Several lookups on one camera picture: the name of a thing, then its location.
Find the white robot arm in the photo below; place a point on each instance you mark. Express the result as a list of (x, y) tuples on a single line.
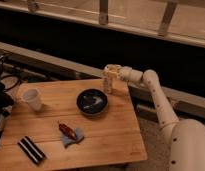
[(185, 138)]

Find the white plastic cup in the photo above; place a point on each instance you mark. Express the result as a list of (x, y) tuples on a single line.
[(33, 99)]

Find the wooden table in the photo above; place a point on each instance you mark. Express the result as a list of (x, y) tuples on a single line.
[(113, 137)]

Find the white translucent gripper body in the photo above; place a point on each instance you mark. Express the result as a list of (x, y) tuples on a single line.
[(111, 71)]

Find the red pepper toy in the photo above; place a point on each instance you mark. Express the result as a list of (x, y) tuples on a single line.
[(67, 131)]

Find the black striped rectangular block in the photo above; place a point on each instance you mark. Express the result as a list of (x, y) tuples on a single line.
[(32, 151)]

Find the black bowl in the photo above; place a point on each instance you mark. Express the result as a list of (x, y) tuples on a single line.
[(91, 102)]

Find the metal window railing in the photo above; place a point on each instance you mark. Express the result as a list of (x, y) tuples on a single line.
[(180, 21)]

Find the black equipment with cables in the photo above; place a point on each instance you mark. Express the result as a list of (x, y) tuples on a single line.
[(6, 100)]

